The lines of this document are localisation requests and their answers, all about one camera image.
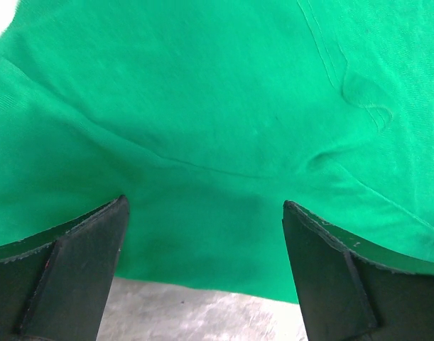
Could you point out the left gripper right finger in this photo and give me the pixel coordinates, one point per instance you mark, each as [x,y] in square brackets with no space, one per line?
[351,289]

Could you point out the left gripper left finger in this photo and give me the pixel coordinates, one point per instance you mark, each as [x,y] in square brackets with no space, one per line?
[54,285]

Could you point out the green t shirt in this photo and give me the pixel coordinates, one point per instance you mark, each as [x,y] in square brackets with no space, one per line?
[208,116]

